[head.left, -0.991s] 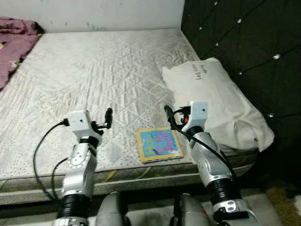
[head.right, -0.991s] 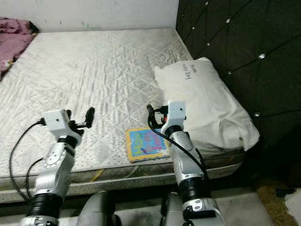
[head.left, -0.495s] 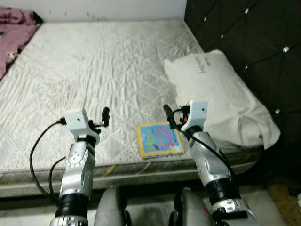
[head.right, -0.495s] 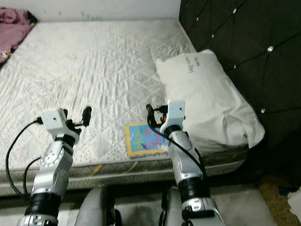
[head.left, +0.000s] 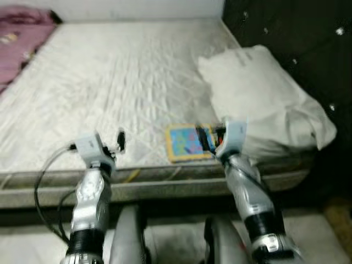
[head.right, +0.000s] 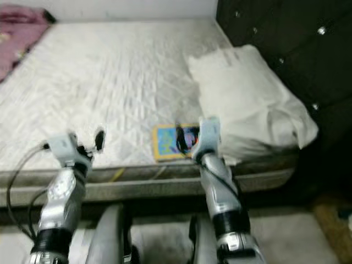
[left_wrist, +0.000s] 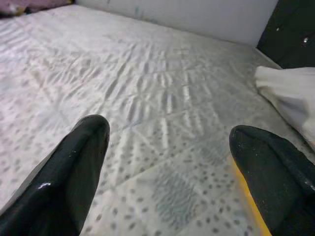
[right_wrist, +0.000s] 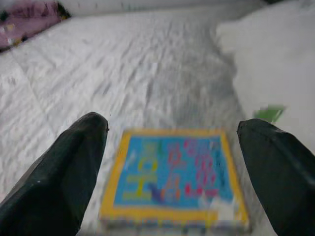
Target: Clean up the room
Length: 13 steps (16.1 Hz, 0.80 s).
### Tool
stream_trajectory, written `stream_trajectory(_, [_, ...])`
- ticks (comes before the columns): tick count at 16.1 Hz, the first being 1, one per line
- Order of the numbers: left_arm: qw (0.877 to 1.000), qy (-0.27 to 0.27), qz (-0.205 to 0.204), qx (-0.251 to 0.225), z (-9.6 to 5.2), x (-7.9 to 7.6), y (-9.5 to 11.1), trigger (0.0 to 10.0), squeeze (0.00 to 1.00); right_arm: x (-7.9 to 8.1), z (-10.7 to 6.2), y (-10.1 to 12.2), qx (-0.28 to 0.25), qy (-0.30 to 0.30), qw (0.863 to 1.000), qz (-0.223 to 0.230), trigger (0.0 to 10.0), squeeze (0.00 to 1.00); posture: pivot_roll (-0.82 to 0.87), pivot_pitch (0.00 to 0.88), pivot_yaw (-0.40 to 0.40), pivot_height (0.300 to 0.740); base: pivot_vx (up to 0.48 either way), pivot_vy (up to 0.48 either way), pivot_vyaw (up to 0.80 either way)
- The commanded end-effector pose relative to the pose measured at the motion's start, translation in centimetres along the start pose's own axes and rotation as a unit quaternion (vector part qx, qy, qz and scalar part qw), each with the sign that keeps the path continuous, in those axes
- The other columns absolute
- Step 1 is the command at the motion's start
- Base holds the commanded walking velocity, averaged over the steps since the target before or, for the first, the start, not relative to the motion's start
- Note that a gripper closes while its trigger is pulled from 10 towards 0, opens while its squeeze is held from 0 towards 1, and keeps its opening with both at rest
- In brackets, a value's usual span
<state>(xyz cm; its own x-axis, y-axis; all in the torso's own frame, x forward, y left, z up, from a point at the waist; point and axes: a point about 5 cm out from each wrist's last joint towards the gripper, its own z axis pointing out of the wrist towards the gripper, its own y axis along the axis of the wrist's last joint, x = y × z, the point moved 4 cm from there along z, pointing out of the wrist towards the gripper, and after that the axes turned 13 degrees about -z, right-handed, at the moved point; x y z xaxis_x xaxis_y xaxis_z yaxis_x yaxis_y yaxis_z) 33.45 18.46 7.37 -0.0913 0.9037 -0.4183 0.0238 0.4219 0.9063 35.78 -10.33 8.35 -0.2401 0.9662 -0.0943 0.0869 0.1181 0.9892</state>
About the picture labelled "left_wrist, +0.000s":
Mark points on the black tufted headboard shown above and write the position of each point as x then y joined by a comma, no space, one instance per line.
290,24

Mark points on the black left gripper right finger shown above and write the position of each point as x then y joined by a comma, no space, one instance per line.
283,186

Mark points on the white pillow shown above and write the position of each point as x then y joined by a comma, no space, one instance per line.
290,98

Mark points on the yellow blue children's picture book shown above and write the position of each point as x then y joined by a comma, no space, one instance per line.
257,216

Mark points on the white quilted mattress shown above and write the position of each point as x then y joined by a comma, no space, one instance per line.
147,86

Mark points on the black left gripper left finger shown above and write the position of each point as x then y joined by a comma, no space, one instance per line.
49,191

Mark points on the purple cartoon print blanket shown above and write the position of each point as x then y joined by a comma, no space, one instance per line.
24,5

